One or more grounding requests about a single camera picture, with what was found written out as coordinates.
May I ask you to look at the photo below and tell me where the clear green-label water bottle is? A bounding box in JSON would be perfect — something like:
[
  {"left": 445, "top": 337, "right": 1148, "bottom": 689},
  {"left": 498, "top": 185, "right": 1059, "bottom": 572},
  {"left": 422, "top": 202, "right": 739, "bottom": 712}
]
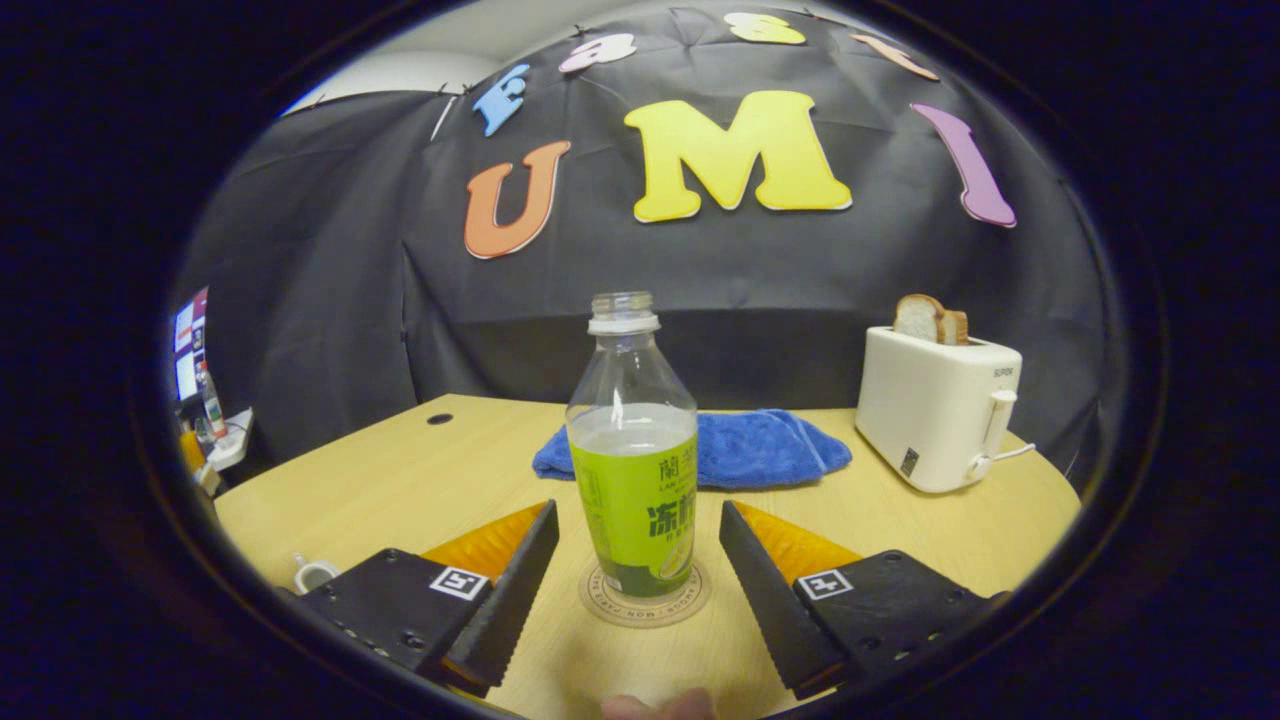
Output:
[{"left": 565, "top": 291, "right": 699, "bottom": 601}]

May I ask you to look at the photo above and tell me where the blue towel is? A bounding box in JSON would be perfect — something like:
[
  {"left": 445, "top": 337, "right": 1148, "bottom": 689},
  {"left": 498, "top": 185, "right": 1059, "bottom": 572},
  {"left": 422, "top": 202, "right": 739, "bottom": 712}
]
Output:
[{"left": 532, "top": 408, "right": 853, "bottom": 491}]

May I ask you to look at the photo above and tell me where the white teacup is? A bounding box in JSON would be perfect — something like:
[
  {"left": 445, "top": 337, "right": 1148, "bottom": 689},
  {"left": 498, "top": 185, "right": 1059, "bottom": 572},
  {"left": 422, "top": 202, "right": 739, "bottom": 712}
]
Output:
[{"left": 292, "top": 552, "right": 341, "bottom": 596}]

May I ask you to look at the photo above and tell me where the white toaster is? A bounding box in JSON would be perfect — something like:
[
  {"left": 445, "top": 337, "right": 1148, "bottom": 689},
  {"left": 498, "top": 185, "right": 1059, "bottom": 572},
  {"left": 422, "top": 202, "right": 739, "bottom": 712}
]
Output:
[{"left": 855, "top": 325, "right": 1024, "bottom": 494}]

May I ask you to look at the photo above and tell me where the pale bread slice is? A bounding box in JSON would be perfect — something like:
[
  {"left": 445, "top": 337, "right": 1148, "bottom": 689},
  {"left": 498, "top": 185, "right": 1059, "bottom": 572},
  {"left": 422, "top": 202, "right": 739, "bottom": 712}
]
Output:
[{"left": 893, "top": 293, "right": 947, "bottom": 344}]

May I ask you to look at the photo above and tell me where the black backdrop cloth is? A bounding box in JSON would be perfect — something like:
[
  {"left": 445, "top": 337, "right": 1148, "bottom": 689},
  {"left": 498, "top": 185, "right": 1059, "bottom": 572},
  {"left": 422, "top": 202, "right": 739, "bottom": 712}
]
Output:
[{"left": 175, "top": 5, "right": 1106, "bottom": 491}]

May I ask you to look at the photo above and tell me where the red-capped plastic bottle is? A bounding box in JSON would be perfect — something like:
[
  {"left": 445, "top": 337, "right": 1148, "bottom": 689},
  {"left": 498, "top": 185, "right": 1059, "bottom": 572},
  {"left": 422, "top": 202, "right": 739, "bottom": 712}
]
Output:
[{"left": 200, "top": 360, "right": 229, "bottom": 441}]

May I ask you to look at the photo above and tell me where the round brown coaster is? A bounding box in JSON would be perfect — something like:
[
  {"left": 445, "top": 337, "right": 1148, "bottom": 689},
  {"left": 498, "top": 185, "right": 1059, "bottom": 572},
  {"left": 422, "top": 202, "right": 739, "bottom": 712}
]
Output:
[{"left": 578, "top": 558, "right": 713, "bottom": 629}]

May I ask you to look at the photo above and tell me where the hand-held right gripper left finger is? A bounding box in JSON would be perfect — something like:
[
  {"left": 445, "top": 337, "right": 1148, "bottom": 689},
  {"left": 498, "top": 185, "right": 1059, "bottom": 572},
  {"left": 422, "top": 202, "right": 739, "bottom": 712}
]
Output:
[{"left": 298, "top": 498, "right": 561, "bottom": 699}]

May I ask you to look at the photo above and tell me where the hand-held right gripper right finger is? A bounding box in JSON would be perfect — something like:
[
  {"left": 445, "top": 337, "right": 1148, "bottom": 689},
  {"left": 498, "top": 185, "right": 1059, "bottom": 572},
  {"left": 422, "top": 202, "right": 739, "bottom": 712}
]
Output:
[{"left": 718, "top": 499, "right": 1011, "bottom": 701}]

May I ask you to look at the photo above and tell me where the computer monitor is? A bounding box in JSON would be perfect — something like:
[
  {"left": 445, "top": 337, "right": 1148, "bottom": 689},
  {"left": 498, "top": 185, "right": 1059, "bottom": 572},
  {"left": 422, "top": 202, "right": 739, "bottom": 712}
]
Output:
[{"left": 172, "top": 287, "right": 211, "bottom": 403}]

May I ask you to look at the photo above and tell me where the white side table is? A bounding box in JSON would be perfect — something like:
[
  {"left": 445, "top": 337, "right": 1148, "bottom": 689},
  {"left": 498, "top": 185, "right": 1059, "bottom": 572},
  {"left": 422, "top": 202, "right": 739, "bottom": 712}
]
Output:
[{"left": 205, "top": 408, "right": 255, "bottom": 471}]

